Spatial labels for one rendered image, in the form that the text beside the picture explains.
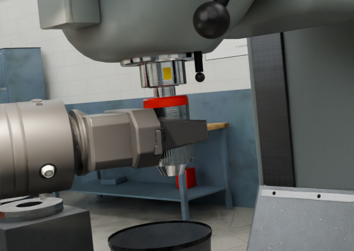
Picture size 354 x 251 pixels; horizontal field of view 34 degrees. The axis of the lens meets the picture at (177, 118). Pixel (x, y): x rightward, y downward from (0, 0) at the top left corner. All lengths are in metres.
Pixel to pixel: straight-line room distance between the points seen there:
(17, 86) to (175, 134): 7.32
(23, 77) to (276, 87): 7.07
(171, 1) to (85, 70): 7.04
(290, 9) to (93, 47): 0.21
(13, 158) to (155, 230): 2.39
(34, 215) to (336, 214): 0.44
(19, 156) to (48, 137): 0.03
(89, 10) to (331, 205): 0.54
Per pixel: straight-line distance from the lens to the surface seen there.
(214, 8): 0.45
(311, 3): 0.62
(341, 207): 0.91
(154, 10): 0.50
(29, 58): 8.00
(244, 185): 5.91
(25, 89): 7.92
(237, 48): 5.80
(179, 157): 0.58
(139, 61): 0.56
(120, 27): 0.51
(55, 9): 0.51
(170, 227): 2.88
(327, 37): 0.91
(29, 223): 0.76
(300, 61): 0.93
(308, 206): 0.93
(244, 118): 5.79
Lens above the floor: 1.28
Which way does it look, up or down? 3 degrees down
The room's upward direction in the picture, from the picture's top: 6 degrees counter-clockwise
